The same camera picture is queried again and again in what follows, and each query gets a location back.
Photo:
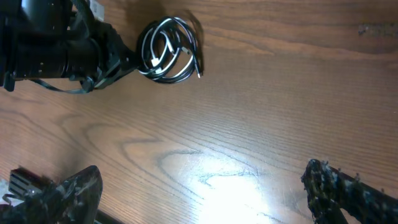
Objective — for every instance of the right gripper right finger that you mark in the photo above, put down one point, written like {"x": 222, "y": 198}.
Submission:
{"x": 330, "y": 191}

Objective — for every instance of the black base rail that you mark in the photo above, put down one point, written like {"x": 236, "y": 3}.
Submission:
{"x": 18, "y": 183}

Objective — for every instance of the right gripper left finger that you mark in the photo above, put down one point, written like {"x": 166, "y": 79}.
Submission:
{"x": 62, "y": 199}

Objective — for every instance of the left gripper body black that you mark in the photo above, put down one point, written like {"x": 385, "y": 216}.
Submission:
{"x": 109, "y": 59}

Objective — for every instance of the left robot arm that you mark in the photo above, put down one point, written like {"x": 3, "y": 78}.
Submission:
{"x": 43, "y": 40}

